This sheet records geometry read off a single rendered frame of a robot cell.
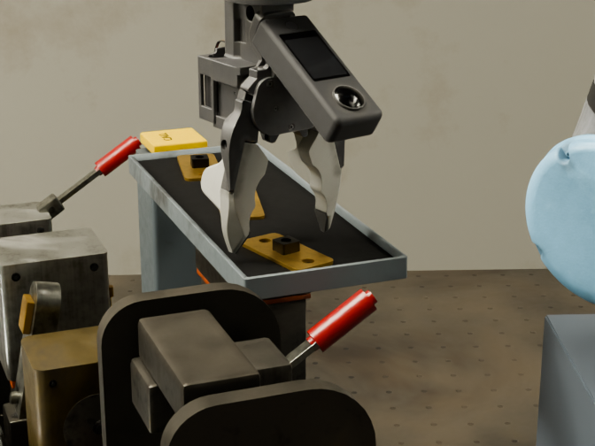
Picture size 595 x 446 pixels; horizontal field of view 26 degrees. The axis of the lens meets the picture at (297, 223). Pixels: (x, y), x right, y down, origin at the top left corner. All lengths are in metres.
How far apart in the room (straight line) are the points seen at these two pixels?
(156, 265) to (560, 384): 0.52
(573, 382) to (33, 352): 0.43
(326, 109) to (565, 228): 0.21
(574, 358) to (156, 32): 2.14
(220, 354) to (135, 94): 2.30
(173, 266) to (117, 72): 1.70
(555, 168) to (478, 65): 2.30
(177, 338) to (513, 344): 1.24
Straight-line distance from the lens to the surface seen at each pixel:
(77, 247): 1.23
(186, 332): 0.84
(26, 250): 1.23
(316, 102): 0.94
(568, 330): 1.08
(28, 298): 1.15
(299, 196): 1.19
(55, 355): 1.08
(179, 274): 1.42
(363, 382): 1.88
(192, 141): 1.38
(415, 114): 3.11
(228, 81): 1.01
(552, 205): 0.82
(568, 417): 1.04
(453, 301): 2.17
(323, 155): 1.04
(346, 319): 0.97
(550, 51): 3.14
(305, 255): 1.04
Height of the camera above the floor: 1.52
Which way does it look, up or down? 19 degrees down
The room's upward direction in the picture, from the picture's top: straight up
